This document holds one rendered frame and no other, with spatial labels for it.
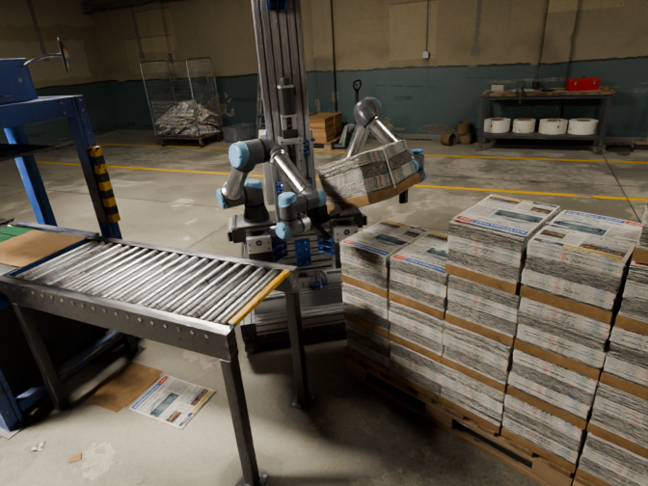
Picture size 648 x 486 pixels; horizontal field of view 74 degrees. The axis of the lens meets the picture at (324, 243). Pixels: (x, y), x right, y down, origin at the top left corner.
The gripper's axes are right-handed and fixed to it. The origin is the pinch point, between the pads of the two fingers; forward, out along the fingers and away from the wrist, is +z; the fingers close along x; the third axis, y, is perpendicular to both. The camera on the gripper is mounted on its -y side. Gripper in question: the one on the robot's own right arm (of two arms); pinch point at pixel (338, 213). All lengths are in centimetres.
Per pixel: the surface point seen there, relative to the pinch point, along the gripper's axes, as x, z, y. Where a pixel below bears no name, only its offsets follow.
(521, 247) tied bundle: -81, 5, -26
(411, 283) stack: -29.0, 2.8, -37.4
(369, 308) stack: -0.2, 0.3, -49.2
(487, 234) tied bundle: -70, 4, -20
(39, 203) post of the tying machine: 176, -91, 60
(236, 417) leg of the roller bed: 3, -80, -60
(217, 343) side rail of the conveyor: -7, -80, -26
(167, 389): 96, -78, -66
